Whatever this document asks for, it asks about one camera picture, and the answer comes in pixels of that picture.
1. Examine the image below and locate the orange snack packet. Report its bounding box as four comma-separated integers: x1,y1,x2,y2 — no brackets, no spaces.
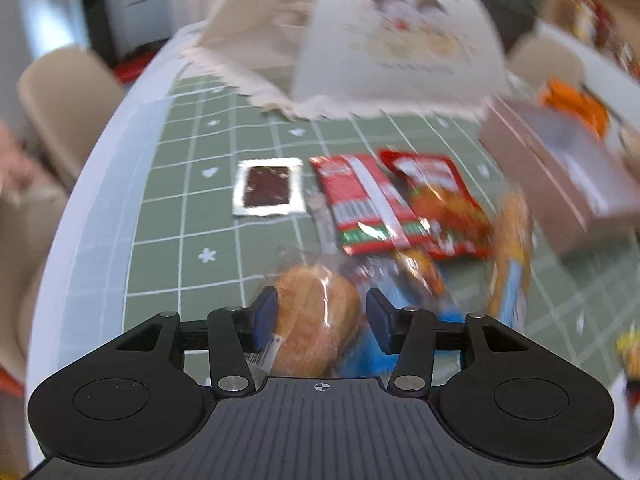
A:
537,77,611,141

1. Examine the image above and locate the round bread bun packet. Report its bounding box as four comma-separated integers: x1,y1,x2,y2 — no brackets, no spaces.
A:
250,247,366,378

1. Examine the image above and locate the beige chair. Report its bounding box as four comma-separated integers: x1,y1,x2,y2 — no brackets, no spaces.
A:
507,35,586,87
17,45,126,196
0,195,71,378

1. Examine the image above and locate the long bread stick packet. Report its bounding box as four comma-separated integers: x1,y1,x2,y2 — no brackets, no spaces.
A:
482,192,533,331

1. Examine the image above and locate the red roast duck snack packet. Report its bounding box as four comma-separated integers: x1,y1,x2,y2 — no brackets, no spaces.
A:
377,147,493,261

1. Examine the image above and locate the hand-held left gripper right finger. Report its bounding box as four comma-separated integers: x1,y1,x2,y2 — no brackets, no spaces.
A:
366,287,528,398

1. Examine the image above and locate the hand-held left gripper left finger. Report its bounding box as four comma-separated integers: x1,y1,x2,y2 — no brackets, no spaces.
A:
115,286,279,397

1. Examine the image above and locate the red green striped snack packet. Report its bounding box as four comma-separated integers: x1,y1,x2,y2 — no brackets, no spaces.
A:
309,154,431,257

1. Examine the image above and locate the beige lace-edged cloth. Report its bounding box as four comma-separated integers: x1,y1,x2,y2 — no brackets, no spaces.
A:
182,0,321,122

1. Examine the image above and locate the silver packet with dark snack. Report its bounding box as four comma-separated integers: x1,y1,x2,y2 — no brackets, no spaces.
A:
231,157,306,217

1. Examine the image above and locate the thin clear snack packet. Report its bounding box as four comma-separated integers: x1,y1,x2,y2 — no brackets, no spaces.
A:
305,192,341,256

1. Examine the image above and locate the white cabinet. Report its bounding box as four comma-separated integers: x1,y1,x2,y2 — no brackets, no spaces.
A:
97,0,193,56

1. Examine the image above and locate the pink cardboard box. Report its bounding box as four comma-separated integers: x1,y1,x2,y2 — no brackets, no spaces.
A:
477,97,640,256

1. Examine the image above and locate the shelf with packets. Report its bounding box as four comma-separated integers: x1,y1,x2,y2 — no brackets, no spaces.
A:
542,0,640,81

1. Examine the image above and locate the green checked table mat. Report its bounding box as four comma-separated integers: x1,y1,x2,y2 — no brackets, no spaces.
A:
122,67,640,386

